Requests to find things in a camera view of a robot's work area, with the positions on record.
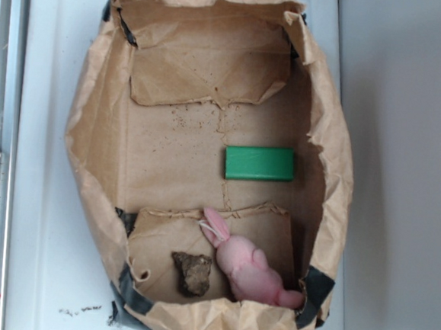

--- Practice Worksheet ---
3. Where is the green rectangular block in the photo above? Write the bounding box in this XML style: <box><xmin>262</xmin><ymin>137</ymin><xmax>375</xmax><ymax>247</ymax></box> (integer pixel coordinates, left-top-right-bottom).
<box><xmin>225</xmin><ymin>146</ymin><xmax>295</xmax><ymax>182</ymax></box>

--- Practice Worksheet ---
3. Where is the brown paper bag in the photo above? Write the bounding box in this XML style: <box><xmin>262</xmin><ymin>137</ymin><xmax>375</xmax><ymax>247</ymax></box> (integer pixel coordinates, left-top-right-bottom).
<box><xmin>65</xmin><ymin>0</ymin><xmax>353</xmax><ymax>330</ymax></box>

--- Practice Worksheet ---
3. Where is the brown rock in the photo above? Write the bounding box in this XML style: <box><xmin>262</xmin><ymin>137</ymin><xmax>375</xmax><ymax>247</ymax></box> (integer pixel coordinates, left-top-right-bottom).
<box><xmin>171</xmin><ymin>252</ymin><xmax>213</xmax><ymax>297</ymax></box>

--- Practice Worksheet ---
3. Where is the pink plush bunny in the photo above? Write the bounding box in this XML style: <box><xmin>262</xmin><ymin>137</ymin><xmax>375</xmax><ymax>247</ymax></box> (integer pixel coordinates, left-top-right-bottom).
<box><xmin>199</xmin><ymin>207</ymin><xmax>305</xmax><ymax>310</ymax></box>

